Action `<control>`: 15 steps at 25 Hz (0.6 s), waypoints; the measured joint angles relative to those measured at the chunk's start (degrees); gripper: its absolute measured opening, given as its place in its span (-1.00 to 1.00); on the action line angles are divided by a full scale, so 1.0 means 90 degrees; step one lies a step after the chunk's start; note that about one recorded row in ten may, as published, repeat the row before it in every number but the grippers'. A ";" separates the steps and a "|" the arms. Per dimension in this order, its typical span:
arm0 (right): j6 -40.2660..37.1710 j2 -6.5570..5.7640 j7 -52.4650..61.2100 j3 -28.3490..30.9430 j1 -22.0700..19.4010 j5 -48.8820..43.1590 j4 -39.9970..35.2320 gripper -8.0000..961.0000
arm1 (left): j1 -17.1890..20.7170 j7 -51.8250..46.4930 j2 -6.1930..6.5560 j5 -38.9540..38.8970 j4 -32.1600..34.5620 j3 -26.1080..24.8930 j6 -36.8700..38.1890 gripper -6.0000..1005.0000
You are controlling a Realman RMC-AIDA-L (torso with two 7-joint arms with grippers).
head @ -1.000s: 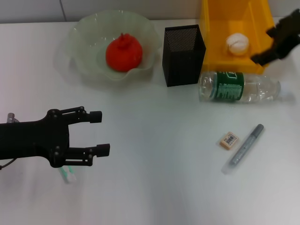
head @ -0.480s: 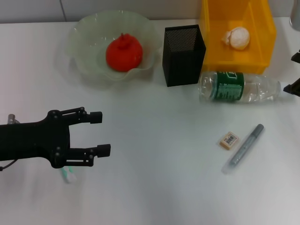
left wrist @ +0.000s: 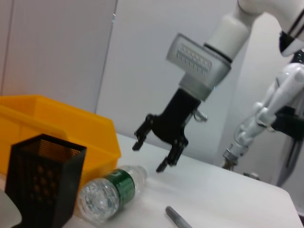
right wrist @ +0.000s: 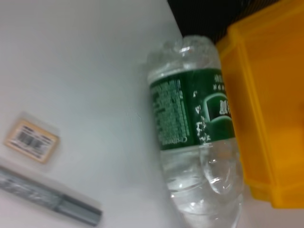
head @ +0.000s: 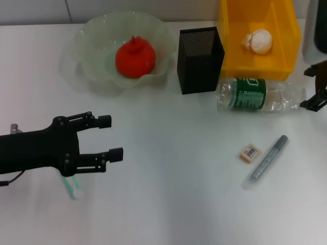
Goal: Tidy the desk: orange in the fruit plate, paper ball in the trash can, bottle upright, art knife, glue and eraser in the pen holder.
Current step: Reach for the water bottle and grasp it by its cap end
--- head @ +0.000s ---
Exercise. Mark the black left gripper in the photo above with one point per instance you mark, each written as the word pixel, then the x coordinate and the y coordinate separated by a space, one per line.
pixel 38 150

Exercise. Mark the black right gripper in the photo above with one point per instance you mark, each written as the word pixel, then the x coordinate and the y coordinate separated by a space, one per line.
pixel 322 84

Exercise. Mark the green pen with white cap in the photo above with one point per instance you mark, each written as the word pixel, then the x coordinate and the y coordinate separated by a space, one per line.
pixel 75 192

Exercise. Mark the clear green-labelled water bottle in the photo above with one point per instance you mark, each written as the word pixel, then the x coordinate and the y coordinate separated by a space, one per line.
pixel 250 97

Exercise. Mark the white garlic bulb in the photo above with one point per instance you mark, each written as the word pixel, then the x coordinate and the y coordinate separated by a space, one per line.
pixel 260 42

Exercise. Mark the orange fruit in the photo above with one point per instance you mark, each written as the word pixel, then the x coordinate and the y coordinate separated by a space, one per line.
pixel 135 58

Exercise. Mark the grey marker pen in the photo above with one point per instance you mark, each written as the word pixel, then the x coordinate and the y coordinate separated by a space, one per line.
pixel 268 160

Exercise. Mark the beige eraser with barcode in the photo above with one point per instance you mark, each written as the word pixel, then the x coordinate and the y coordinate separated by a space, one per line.
pixel 250 152

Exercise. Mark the translucent wavy glass fruit bowl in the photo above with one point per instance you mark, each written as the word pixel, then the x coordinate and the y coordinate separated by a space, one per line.
pixel 97 38

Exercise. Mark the black mesh pen holder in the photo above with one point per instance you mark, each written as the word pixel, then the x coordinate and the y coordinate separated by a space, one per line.
pixel 199 74

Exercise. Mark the yellow plastic bin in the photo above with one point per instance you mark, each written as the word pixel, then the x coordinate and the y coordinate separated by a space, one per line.
pixel 281 58

